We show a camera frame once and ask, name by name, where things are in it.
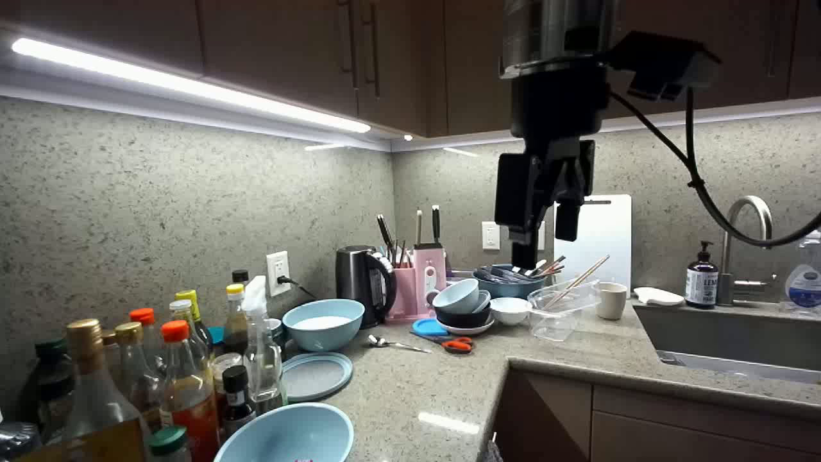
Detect white under-cabinet light strip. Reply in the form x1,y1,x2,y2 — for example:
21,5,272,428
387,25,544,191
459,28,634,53
6,34,375,136

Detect brown lower cabinets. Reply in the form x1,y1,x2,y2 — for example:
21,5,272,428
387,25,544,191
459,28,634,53
489,363,821,462

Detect wooden handled utensil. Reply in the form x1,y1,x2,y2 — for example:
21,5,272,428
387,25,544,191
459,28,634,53
530,255,570,283

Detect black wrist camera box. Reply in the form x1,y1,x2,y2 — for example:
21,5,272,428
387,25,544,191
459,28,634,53
608,32,724,105

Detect yellow cap dark bottle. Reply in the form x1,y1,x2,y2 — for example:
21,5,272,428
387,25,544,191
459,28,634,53
219,283,250,354

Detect small white bowl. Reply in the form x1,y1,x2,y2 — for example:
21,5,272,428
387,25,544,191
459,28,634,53
489,295,532,328

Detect clear plastic container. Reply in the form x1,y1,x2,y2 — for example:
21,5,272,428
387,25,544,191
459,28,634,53
526,281,600,346

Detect green cap bottle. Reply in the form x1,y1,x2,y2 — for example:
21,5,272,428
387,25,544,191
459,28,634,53
145,424,195,462

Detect orange cap bottle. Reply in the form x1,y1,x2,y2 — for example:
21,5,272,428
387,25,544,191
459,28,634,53
125,305,163,363

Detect black steel electric kettle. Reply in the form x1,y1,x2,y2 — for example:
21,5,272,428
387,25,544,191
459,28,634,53
332,243,396,328

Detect steel kitchen faucet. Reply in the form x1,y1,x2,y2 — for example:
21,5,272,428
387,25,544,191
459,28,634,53
720,193,776,305

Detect blue dish basin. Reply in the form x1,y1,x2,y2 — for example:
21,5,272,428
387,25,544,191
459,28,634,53
472,263,554,301

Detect wooden chopstick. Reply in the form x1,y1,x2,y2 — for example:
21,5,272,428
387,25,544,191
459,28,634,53
545,255,612,309
545,260,611,314

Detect dark glass bottle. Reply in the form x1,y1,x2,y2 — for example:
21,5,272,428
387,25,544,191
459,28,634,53
13,337,78,432

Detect large light blue bowl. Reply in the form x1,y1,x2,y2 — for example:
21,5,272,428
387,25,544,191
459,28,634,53
278,295,367,354

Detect black kettle power cord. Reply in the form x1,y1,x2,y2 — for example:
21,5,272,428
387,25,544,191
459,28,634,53
276,275,319,302

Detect white plate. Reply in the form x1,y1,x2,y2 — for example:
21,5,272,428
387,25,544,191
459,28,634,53
438,315,498,340

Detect white cup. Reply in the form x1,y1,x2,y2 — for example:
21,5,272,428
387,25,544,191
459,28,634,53
591,281,630,323

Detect large gold cap bottle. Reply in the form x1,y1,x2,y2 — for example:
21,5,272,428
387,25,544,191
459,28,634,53
45,315,154,462

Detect red cap sauce bottle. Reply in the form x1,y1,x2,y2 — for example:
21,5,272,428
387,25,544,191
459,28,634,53
157,319,222,462

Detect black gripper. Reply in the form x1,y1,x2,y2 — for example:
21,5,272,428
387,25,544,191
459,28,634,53
493,71,611,272

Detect clear spray bottle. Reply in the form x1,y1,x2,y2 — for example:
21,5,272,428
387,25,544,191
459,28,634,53
237,272,287,415

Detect white cloth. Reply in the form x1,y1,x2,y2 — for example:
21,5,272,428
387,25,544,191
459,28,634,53
630,286,688,309

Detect pink knife block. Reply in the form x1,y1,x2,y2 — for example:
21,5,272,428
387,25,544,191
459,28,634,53
411,243,449,315

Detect pink utensil holder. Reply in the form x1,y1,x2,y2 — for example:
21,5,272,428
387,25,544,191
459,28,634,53
387,260,421,325

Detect dark hand soap bottle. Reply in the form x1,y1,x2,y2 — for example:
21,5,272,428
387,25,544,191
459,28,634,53
681,238,720,311

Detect grey blue stacked bowl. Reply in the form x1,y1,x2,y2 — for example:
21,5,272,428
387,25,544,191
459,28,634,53
430,278,484,315

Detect white cutting board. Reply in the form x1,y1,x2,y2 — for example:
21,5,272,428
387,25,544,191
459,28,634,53
540,193,636,293

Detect metal spoon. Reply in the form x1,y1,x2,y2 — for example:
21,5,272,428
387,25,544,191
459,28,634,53
364,331,430,354

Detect small dark sauce bottle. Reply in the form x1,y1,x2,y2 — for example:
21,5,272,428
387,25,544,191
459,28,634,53
217,363,258,441

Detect dark cabinet door handle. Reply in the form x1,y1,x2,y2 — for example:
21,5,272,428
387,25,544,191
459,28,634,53
364,0,384,98
337,0,359,88

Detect clear dish soap bottle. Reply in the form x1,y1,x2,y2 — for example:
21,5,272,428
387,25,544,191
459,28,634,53
783,229,821,314

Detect light blue plate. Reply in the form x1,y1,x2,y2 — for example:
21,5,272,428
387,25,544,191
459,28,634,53
278,351,355,405

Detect small gold cap bottle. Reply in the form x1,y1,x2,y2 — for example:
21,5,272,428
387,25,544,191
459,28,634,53
113,320,169,432

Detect brown upper wall cabinets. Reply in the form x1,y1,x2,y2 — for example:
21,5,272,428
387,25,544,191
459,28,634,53
0,0,821,138

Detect dark stacked bowl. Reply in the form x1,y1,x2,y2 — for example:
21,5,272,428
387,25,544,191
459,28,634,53
434,291,495,328

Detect white cap bottle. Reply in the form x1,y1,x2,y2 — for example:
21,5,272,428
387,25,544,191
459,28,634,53
166,297,213,363

